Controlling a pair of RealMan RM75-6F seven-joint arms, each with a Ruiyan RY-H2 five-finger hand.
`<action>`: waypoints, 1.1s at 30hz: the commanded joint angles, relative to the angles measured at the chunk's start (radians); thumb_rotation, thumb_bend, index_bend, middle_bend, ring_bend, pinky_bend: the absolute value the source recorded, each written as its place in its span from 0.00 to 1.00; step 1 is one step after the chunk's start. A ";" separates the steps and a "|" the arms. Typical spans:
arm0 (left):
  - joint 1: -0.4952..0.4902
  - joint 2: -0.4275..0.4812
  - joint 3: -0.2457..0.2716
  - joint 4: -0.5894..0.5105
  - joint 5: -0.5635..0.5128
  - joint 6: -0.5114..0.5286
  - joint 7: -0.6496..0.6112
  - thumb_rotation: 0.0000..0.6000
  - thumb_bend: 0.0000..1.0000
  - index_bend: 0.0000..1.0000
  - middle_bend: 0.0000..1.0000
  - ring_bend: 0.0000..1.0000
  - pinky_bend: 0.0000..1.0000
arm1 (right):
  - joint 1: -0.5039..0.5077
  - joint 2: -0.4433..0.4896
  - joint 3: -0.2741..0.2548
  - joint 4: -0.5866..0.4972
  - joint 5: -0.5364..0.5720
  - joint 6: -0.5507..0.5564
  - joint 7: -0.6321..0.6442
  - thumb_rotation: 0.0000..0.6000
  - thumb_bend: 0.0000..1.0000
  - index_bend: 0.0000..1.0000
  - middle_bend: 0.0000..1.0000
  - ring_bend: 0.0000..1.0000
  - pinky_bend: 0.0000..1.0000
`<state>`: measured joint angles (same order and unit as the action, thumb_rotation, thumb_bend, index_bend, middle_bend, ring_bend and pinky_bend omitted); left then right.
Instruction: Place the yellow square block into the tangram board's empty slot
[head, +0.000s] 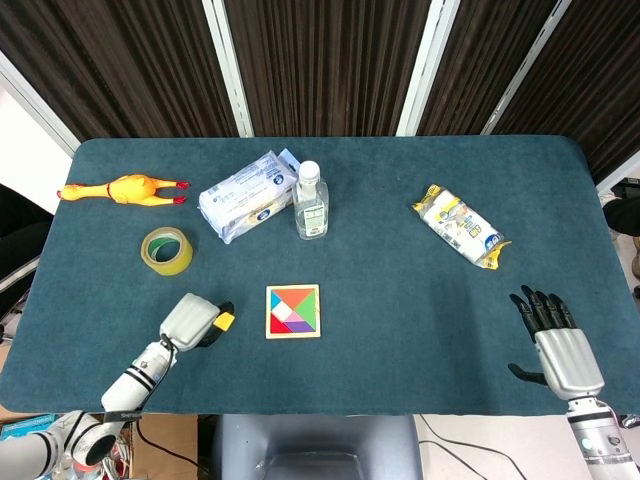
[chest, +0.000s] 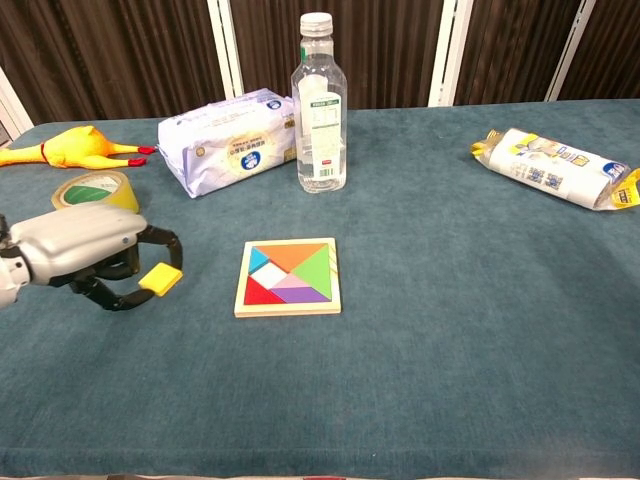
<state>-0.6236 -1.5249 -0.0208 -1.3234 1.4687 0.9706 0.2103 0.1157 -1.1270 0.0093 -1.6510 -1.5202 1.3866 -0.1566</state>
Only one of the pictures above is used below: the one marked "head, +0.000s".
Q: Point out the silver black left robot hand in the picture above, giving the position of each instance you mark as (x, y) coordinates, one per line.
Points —
(190, 320)

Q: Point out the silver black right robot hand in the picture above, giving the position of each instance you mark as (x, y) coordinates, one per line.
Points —
(567, 360)

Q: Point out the small yellow block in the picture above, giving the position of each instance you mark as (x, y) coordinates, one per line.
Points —
(225, 321)

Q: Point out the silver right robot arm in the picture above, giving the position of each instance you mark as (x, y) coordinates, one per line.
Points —
(600, 440)

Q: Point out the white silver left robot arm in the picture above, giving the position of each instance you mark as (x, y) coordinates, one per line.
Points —
(132, 385)

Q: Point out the red triangle tangram piece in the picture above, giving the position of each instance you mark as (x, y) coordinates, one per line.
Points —
(276, 327)

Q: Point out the blue triangle tangram piece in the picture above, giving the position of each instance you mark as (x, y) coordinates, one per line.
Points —
(275, 301)

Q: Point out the pink triangle tangram piece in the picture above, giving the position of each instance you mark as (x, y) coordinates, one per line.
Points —
(296, 318)

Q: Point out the orange triangle tangram piece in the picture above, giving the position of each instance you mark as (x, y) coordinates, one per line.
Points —
(294, 297)

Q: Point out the purple parallelogram tangram piece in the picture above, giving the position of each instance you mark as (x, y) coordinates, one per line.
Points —
(299, 327)

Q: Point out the green triangle tangram piece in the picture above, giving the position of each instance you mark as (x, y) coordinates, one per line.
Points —
(310, 315)

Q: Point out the colourful tangram puzzle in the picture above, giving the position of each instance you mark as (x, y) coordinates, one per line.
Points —
(318, 312)

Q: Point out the clear packing tape roll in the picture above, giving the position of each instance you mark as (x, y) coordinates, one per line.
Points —
(175, 264)

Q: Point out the brown cardboard box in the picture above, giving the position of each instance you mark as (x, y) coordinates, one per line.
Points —
(170, 440)

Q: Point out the white blue wet wipes pack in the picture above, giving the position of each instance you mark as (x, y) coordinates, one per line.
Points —
(245, 197)

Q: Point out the yellow rubber chicken toy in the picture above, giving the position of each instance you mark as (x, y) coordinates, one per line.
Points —
(130, 190)

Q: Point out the black bag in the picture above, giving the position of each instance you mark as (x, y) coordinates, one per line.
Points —
(625, 215)

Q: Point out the clear sanitizer bottle white cap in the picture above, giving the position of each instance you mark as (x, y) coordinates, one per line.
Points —
(310, 210)

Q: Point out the grey blue chair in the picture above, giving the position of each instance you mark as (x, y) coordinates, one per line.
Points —
(315, 435)

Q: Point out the yellow snack package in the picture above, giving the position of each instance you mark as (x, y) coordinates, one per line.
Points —
(460, 225)

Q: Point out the black office chair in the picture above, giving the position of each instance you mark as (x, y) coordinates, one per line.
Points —
(20, 235)

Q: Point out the light blue paper box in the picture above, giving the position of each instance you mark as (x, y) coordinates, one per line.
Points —
(25, 425)

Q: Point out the teal felt table cover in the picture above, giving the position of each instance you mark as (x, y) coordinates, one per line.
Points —
(380, 260)

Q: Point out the dark brown curtain panel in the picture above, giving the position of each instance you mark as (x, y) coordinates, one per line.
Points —
(595, 75)
(480, 60)
(325, 65)
(125, 65)

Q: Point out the white partition post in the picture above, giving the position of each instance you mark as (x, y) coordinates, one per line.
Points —
(525, 70)
(227, 65)
(40, 107)
(427, 70)

